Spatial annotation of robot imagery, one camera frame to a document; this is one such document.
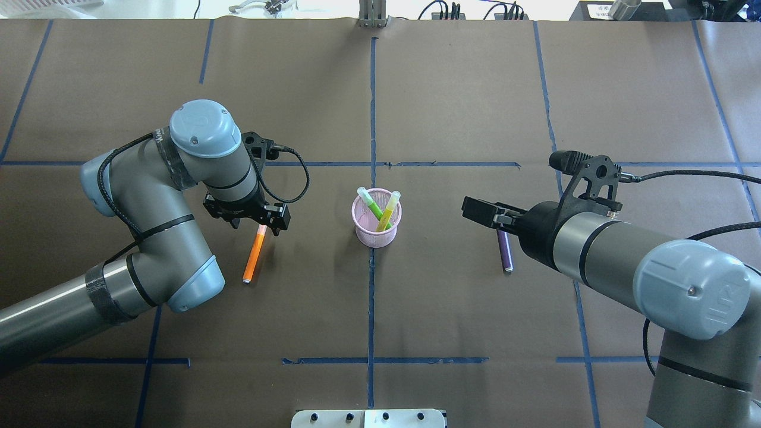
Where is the orange highlighter pen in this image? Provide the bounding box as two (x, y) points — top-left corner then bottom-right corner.
(241, 225), (267, 284)

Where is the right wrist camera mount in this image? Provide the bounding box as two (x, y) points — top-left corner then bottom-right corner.
(549, 150), (622, 220)

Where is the black power strip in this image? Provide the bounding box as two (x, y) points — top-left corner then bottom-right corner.
(416, 1), (529, 21)

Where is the purple highlighter pen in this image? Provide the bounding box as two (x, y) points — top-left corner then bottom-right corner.
(497, 229), (514, 274)

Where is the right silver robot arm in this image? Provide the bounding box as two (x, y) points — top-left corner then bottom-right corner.
(462, 197), (759, 427)

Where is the pink mesh pen holder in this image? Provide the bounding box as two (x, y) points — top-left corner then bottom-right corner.
(351, 188), (402, 248)

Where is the aluminium frame post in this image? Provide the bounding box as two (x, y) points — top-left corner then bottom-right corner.
(358, 0), (388, 28)

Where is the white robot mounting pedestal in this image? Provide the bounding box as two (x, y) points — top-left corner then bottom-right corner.
(290, 408), (448, 427)

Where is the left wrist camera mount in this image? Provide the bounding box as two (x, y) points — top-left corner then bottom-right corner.
(241, 132), (280, 167)

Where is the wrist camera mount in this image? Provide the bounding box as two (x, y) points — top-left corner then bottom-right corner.
(549, 150), (622, 220)
(241, 132), (280, 167)

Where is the yellow highlighter pen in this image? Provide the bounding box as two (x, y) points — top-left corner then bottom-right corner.
(376, 191), (401, 232)

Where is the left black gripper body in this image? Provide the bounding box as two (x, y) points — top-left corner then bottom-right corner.
(202, 190), (280, 229)

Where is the green highlighter pen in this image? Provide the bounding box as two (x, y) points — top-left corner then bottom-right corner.
(357, 187), (392, 231)

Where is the small metal cup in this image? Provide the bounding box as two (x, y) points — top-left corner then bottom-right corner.
(607, 0), (642, 21)

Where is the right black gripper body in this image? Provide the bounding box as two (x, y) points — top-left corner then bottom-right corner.
(496, 201), (562, 268)

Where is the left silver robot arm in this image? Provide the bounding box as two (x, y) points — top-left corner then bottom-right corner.
(1, 99), (291, 376)

